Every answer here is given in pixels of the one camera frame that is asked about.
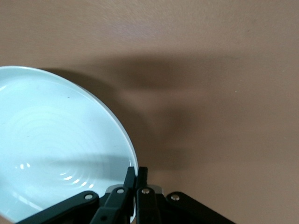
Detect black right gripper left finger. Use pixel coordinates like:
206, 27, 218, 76
16, 166, 136, 224

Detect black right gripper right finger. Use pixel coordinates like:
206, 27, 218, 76
136, 166, 234, 224

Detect light blue round plate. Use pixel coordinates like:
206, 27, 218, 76
0, 66, 139, 224

